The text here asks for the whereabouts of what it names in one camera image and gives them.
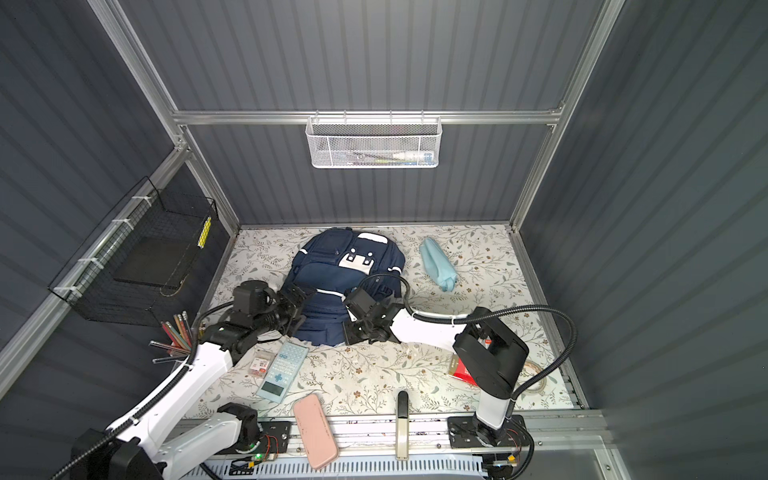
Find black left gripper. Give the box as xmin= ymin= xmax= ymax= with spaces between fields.
xmin=253 ymin=282 xmax=315 ymax=338

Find navy blue student backpack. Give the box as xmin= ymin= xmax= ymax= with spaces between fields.
xmin=285 ymin=228 xmax=406 ymax=346

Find light blue pencil pouch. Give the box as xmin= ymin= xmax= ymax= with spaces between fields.
xmin=419 ymin=237 xmax=458 ymax=292

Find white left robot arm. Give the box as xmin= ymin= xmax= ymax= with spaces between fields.
xmin=53 ymin=280 xmax=316 ymax=479

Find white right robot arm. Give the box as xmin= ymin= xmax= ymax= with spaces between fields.
xmin=343 ymin=273 xmax=578 ymax=447

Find light blue calculator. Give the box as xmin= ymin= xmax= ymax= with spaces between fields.
xmin=256 ymin=342 xmax=309 ymax=403

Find coloured pencils cup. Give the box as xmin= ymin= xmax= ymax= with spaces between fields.
xmin=149 ymin=311 xmax=198 ymax=364

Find floral table mat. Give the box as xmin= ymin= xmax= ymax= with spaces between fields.
xmin=160 ymin=223 xmax=577 ymax=420

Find red card box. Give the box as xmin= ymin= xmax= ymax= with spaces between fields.
xmin=448 ymin=355 xmax=477 ymax=385

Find black handled metal tool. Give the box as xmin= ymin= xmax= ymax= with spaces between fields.
xmin=395 ymin=390 xmax=409 ymax=461

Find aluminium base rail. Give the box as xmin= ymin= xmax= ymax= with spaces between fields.
xmin=122 ymin=410 xmax=613 ymax=463

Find black wire wall basket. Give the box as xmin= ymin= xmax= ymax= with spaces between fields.
xmin=49 ymin=188 xmax=227 ymax=327

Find white wire mesh basket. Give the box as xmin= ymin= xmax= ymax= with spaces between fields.
xmin=305 ymin=115 xmax=443 ymax=169

